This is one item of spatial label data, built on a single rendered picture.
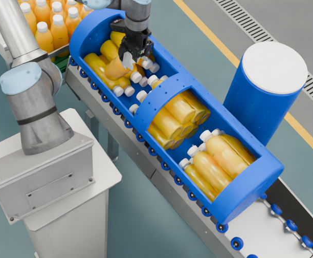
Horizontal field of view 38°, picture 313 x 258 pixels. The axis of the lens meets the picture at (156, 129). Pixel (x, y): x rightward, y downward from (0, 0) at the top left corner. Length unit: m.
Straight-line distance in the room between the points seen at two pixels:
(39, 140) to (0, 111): 1.73
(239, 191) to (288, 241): 0.38
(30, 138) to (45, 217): 0.25
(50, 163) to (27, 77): 0.24
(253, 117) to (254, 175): 0.63
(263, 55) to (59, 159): 1.09
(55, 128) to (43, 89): 0.11
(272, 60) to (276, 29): 1.69
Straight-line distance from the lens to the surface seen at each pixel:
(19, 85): 1.26
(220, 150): 1.48
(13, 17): 1.41
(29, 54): 1.40
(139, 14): 1.35
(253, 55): 1.96
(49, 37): 1.89
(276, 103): 1.93
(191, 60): 3.25
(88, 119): 2.19
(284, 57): 2.00
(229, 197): 1.42
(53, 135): 1.27
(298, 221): 2.66
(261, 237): 1.68
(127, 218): 2.60
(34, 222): 1.39
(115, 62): 1.61
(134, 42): 1.46
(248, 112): 2.00
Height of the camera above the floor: 2.44
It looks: 58 degrees down
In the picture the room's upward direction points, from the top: 11 degrees clockwise
